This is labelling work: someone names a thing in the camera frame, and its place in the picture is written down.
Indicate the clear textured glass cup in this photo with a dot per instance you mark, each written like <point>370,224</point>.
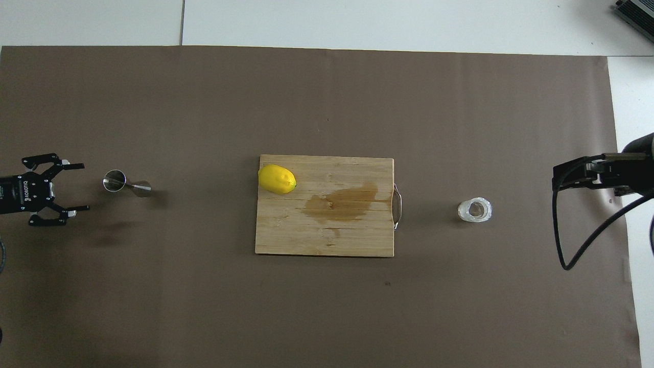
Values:
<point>475,210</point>

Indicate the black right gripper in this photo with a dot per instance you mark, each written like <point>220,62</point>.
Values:
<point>636,169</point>

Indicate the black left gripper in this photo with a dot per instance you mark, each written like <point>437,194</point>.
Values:
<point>25,193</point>

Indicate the brown paper table mat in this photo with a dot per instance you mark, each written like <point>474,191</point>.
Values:
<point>204,306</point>

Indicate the steel double jigger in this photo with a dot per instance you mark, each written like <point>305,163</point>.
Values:
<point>115,180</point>

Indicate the grey finned metal device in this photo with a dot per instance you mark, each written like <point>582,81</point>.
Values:
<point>637,11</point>

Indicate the yellow lemon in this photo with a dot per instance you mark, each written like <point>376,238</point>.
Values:
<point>277,179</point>

